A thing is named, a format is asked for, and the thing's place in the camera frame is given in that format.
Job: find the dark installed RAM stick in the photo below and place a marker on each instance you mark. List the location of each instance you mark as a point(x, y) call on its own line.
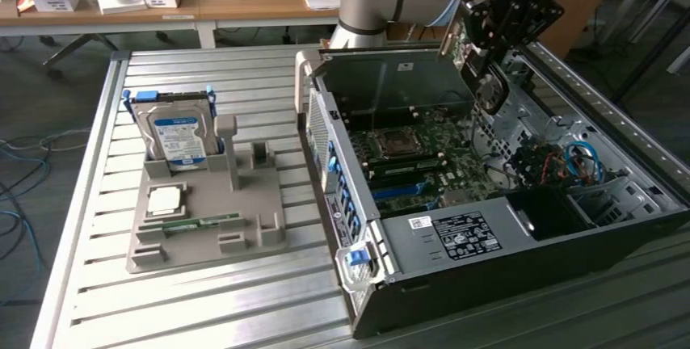
point(407, 165)

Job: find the grey power supply unit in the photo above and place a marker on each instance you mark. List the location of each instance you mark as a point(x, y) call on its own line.
point(421, 244)

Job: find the silver chipset heatsink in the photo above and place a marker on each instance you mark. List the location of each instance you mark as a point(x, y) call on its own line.
point(458, 199)

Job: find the green loose RAM stick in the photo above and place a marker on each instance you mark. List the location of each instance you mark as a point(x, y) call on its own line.
point(199, 223)

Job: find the grey parts rack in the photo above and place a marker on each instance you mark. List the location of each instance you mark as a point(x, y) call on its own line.
point(215, 203)

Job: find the wooden desk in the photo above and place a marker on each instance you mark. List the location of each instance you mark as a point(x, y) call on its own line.
point(243, 5)

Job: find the black Nvidia graphics card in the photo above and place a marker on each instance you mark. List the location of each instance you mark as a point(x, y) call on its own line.
point(491, 92)

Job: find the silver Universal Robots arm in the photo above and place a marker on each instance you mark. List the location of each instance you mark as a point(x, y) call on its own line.
point(366, 9)

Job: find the green motherboard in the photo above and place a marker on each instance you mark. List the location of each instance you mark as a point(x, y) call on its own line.
point(463, 171)

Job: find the metal disk bay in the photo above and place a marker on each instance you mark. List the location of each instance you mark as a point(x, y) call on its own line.
point(614, 203)

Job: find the hard disk with blue caddy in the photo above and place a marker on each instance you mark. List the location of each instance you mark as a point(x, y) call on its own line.
point(172, 135)

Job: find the blue case latch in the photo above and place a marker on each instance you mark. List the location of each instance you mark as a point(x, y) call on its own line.
point(355, 258)

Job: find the metal CPU socket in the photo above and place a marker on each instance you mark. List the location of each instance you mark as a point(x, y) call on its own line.
point(397, 141)

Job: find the silver CPU chip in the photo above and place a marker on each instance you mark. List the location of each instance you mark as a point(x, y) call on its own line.
point(164, 201)

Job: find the black open PC case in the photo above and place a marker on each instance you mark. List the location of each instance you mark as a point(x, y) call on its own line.
point(485, 292)

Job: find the white table leg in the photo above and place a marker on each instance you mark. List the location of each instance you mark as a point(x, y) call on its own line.
point(680, 60)

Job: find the blue expansion slot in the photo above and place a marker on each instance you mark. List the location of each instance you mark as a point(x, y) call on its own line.
point(399, 192)

